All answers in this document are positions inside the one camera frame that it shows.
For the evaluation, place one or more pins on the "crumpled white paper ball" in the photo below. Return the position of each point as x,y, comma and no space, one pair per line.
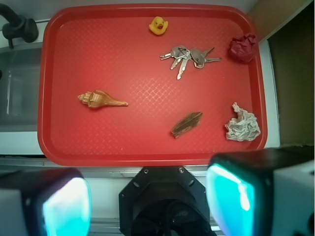
242,128

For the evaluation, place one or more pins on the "black octagonal mount plate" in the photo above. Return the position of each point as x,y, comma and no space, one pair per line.
164,201

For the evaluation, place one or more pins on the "brown wood bark piece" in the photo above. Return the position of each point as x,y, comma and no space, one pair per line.
185,125

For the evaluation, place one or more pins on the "silver key bunch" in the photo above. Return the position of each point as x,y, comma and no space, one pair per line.
182,55

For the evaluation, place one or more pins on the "crumpled red paper ball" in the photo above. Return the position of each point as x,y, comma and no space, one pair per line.
243,49

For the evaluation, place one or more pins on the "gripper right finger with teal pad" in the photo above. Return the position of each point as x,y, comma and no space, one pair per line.
268,192

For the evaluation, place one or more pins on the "brown spiral seashell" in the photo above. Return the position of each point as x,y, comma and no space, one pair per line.
97,99

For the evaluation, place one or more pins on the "black sink faucet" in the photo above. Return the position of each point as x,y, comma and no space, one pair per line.
18,26

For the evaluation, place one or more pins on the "red plastic tray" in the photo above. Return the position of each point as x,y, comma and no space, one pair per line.
110,48

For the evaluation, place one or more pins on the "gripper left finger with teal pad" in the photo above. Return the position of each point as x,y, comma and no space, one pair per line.
54,202

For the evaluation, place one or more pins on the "stainless steel sink basin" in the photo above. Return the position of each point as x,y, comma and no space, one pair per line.
19,89

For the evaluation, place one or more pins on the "yellow rubber duck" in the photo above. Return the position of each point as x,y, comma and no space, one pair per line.
158,26

